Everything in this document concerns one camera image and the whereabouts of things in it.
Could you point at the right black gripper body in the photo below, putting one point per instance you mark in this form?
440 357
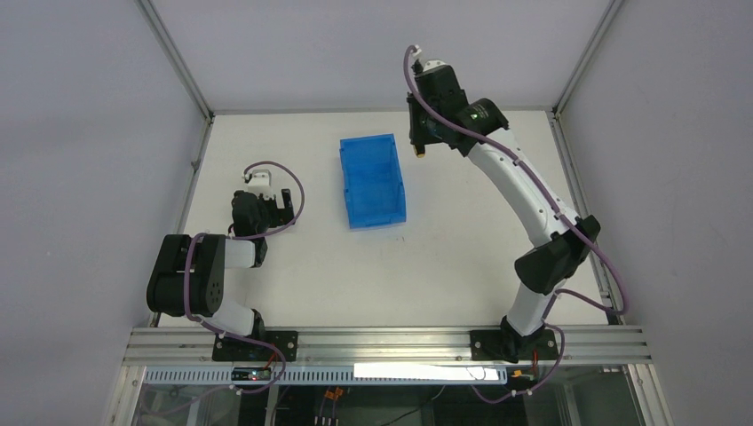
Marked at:
420 126

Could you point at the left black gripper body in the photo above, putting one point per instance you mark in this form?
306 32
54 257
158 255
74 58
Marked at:
277 210

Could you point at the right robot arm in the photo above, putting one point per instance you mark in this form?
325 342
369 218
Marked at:
560 238

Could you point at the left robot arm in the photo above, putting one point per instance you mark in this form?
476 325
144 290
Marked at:
188 279

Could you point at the blue plastic bin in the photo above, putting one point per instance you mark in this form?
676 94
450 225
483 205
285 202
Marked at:
374 189

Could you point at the green circuit board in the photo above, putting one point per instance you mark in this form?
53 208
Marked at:
251 374

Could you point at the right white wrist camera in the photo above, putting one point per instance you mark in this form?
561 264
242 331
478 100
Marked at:
432 64

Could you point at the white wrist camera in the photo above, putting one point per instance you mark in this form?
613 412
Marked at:
259 183
432 64

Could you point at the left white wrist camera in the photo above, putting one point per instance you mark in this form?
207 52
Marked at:
259 183

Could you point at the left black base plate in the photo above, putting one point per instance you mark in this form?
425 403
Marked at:
234 350

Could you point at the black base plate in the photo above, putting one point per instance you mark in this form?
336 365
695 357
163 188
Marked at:
495 344
234 350

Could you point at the white slotted cable duct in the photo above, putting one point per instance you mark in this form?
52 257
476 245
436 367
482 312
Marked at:
357 374

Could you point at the aluminium front rail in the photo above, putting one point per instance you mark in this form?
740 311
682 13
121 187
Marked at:
585 345

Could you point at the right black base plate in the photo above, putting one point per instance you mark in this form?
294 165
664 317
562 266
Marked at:
495 344

